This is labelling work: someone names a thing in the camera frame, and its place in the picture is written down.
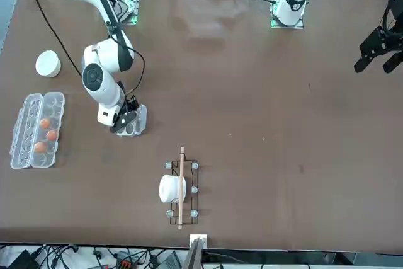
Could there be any black wire rack wooden bar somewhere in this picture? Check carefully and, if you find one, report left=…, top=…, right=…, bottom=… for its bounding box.
left=165, top=146, right=201, bottom=231

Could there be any aluminium frame post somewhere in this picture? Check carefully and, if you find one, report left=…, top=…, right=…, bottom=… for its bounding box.
left=181, top=233, right=209, bottom=269

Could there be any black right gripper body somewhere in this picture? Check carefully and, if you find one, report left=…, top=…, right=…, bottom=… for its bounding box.
left=110, top=108, right=139, bottom=134

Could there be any large black power adapter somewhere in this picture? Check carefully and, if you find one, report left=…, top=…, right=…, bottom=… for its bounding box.
left=6, top=249, right=38, bottom=269

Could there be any transparent twelve-slot egg tray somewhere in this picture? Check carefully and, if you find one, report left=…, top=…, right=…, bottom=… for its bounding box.
left=9, top=91, right=66, bottom=169

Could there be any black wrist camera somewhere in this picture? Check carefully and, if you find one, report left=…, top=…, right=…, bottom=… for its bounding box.
left=125, top=94, right=140, bottom=110

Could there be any transparent four-slot egg tray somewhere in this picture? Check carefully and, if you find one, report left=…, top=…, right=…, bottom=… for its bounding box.
left=115, top=103, right=148, bottom=138

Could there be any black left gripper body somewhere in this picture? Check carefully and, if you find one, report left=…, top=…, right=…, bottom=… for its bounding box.
left=382, top=0, right=403, bottom=53

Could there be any white round bowl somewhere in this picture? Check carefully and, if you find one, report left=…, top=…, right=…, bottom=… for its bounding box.
left=35, top=50, right=62, bottom=79

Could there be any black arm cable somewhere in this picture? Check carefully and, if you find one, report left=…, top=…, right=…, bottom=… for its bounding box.
left=26, top=0, right=83, bottom=77

